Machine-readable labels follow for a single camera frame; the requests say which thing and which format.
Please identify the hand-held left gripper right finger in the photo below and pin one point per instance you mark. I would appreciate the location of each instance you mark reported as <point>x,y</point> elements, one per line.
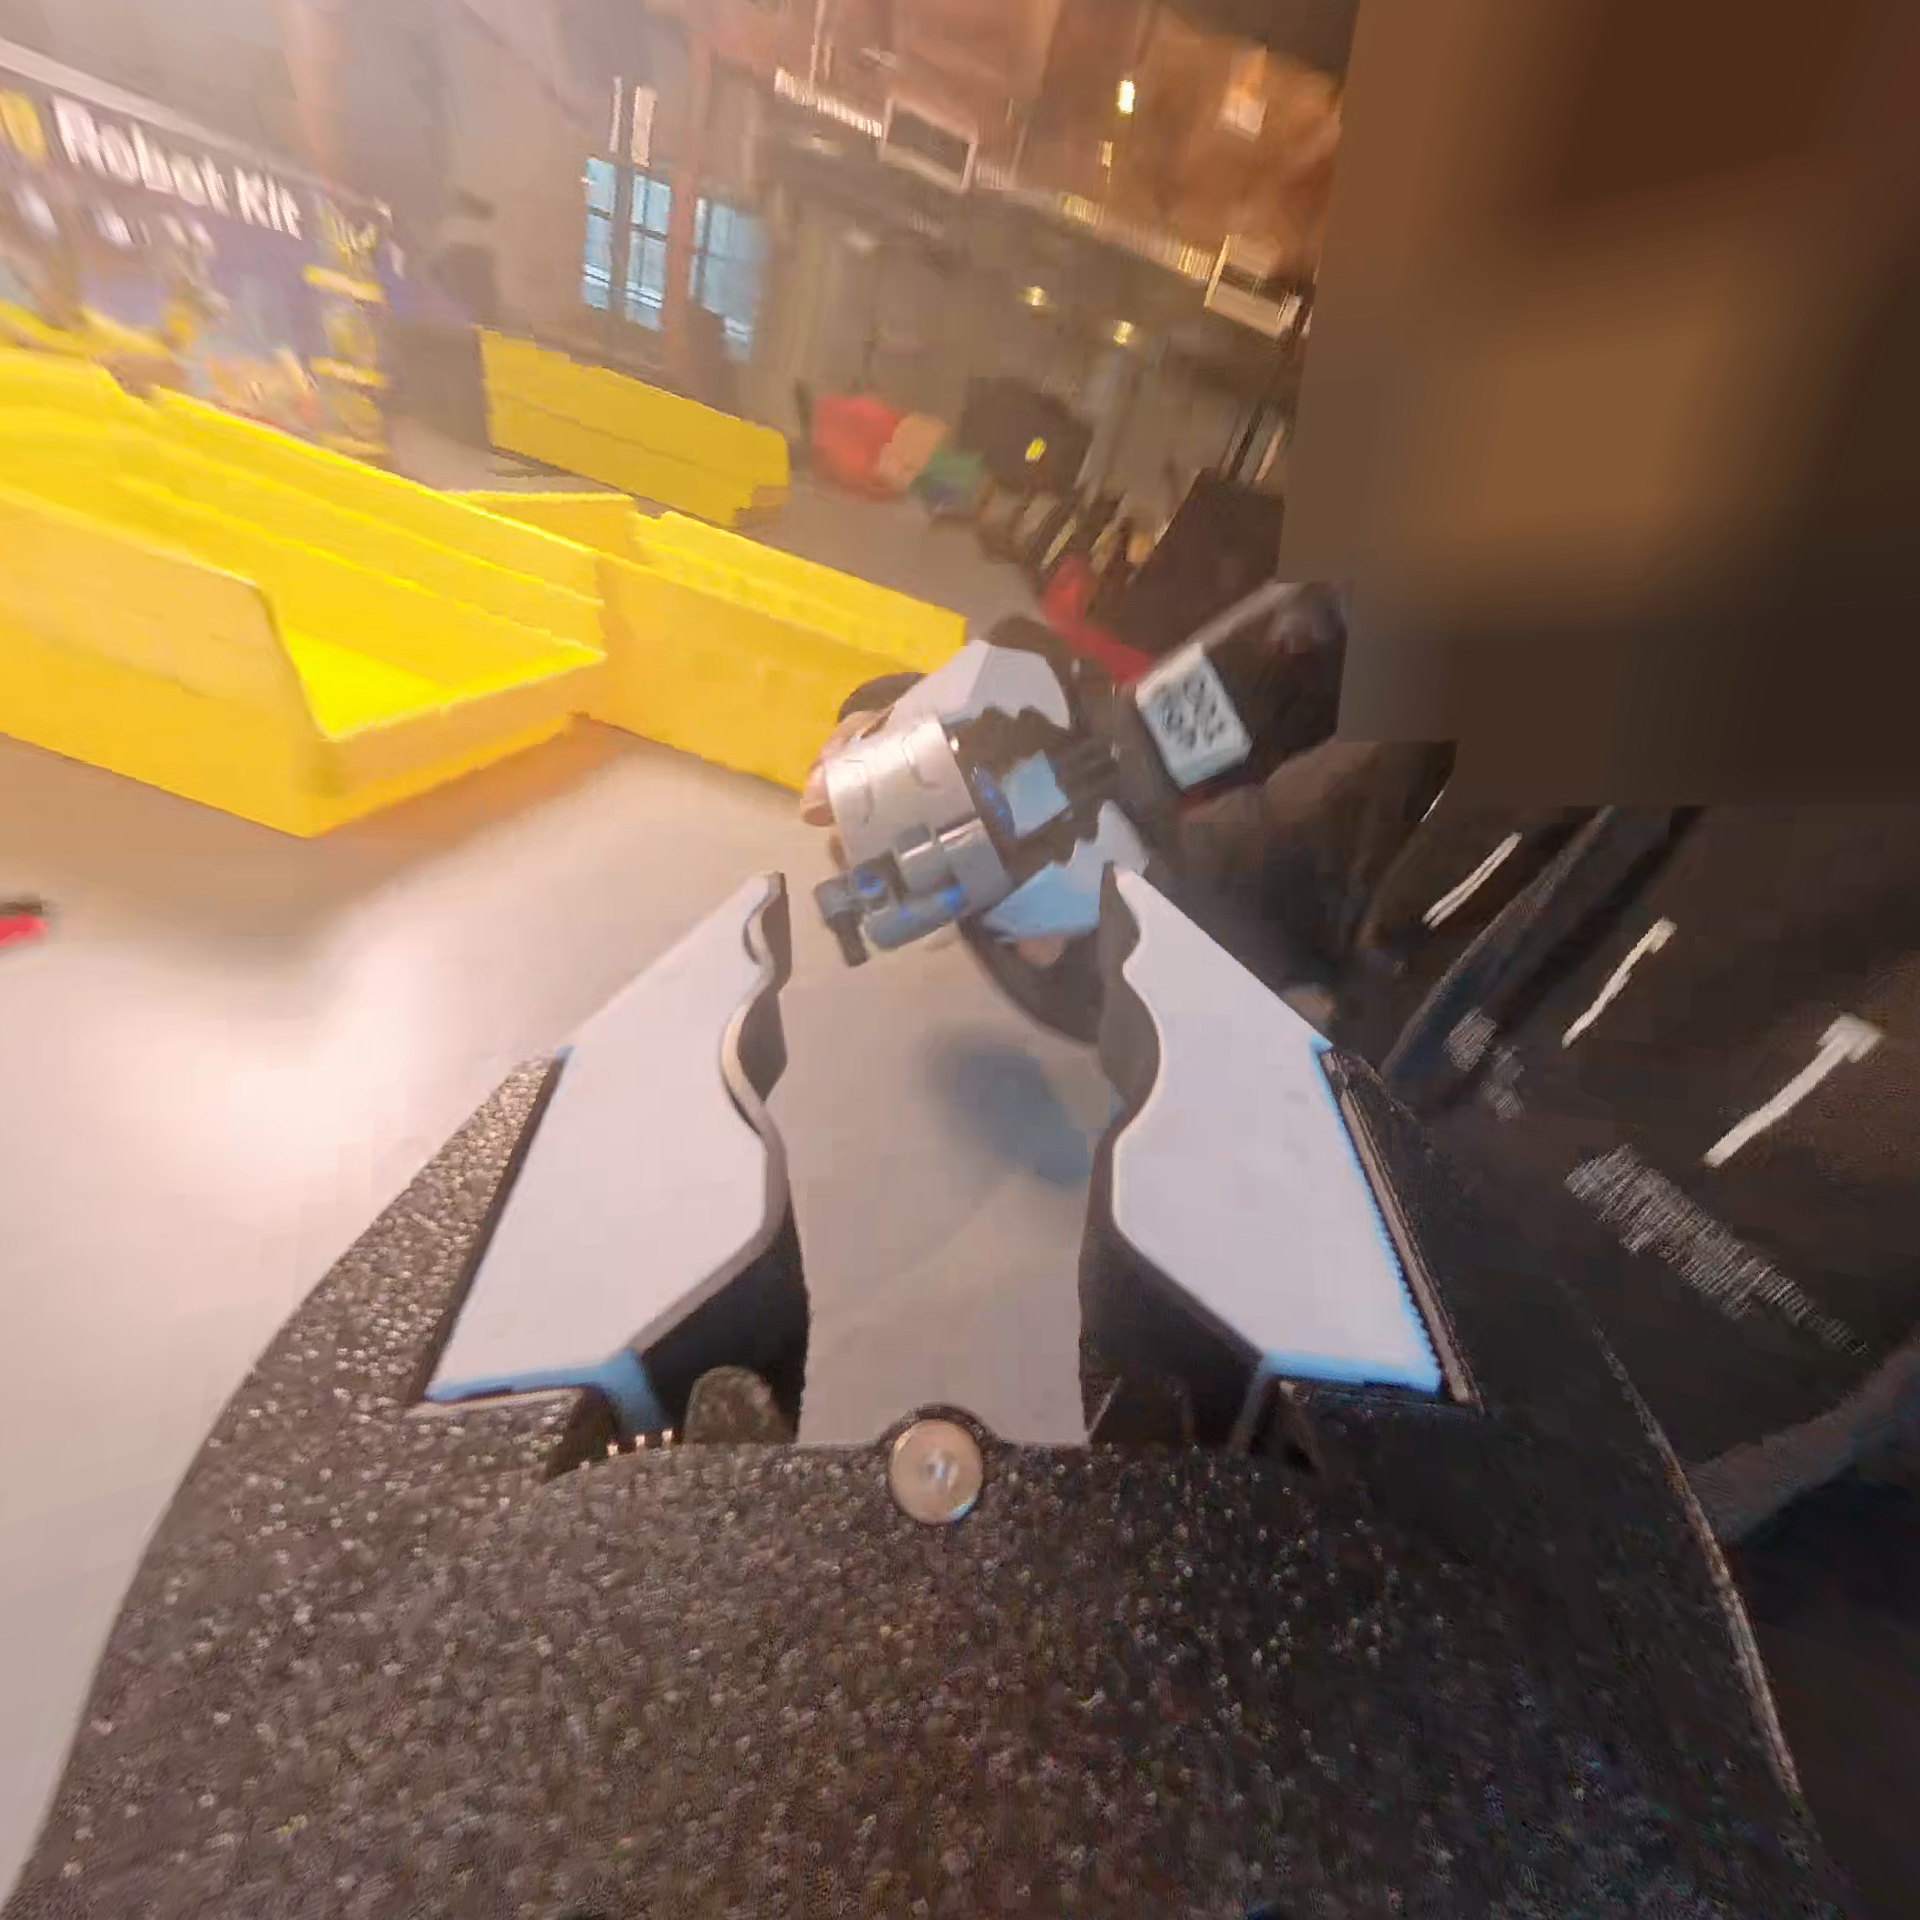
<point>1261,1201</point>

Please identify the pile of small toy parts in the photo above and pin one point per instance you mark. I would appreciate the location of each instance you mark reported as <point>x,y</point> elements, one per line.
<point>18,921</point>

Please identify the paned window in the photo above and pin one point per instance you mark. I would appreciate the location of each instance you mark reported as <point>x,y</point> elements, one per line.
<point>667,249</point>

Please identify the grey curved toy panel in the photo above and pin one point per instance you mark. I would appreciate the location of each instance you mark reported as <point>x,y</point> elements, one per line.
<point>886,779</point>

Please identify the black toy lens assembly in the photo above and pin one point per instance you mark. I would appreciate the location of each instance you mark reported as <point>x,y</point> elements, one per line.
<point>872,900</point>

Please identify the red plastic tub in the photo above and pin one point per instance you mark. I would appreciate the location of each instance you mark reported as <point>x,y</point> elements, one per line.
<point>854,436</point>

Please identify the person's black hoodie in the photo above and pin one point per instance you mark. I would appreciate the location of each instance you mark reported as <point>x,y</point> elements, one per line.
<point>1649,1125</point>

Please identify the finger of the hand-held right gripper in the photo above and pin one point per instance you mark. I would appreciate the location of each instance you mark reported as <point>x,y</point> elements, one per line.
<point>991,683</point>
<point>1052,918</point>

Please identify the yellow storage bin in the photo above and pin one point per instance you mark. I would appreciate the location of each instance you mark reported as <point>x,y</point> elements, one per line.
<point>630,428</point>
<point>751,647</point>
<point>150,647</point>

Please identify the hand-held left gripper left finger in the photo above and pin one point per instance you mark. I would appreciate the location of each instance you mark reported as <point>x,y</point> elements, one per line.
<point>630,1201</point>

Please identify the colourful toy kit box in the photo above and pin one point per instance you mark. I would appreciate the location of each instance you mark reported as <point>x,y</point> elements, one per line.
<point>196,256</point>

